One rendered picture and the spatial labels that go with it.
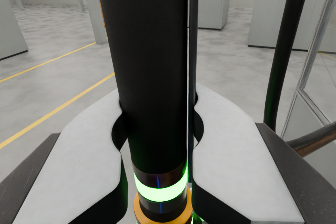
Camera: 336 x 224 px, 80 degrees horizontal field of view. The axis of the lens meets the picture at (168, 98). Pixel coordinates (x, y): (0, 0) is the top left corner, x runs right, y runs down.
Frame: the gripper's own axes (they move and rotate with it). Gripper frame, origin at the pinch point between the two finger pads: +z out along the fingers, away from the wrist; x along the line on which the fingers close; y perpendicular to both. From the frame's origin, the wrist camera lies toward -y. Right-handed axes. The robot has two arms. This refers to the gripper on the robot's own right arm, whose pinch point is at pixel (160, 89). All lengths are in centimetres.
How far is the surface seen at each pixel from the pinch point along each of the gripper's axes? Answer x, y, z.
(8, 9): -391, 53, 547
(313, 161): 84, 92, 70
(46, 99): -206, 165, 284
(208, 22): 149, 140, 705
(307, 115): 88, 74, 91
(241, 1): 406, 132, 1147
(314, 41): 91, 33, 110
